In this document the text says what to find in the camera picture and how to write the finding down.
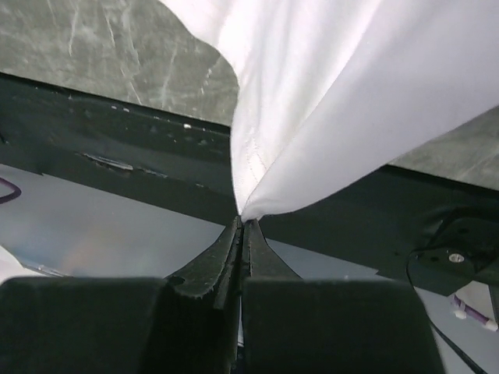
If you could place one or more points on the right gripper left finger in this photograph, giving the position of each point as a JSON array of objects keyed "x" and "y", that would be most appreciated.
[{"x": 184, "y": 323}]

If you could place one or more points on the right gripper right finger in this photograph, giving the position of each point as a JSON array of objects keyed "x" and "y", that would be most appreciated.
[{"x": 292, "y": 325}]

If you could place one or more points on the white printed t shirt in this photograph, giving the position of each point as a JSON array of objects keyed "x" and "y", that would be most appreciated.
[{"x": 332, "y": 90}]

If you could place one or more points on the black base beam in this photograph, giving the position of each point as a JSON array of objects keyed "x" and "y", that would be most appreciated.
[{"x": 402, "y": 223}]

